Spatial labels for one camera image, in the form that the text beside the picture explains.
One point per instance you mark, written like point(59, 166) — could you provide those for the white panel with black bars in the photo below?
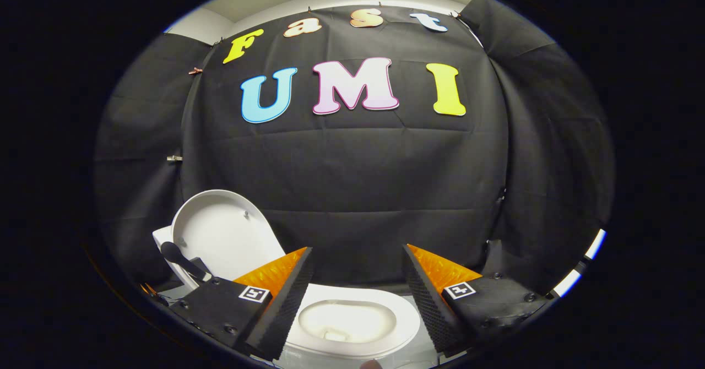
point(565, 285)

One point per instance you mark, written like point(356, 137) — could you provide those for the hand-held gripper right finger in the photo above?
point(432, 308)

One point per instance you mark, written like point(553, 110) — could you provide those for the white ceramic toilet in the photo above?
point(407, 319)

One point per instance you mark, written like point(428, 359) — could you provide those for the small orange clip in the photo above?
point(195, 71)

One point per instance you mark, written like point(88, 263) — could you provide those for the black backdrop cloth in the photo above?
point(358, 165)

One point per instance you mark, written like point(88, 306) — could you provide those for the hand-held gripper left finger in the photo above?
point(283, 308)

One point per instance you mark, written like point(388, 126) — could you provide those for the white toilet lid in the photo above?
point(226, 237)

